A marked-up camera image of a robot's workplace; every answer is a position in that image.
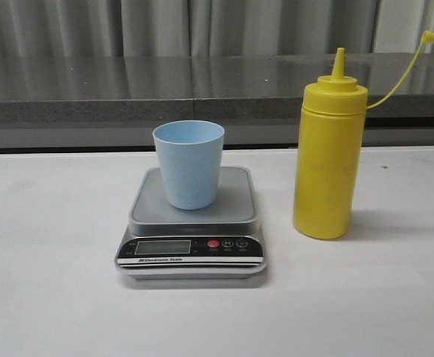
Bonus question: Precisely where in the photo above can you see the yellow squeeze bottle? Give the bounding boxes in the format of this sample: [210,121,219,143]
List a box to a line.
[293,48,415,239]

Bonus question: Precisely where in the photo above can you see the light blue plastic cup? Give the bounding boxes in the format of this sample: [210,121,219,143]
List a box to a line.
[153,120,225,210]

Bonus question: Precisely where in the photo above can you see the grey electronic kitchen scale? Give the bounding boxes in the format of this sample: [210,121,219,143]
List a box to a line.
[115,167,268,287]

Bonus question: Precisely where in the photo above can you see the grey stone counter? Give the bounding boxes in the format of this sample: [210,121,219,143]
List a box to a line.
[0,54,434,152]

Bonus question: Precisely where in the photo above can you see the grey curtain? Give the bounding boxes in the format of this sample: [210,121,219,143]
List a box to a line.
[0,1,434,57]

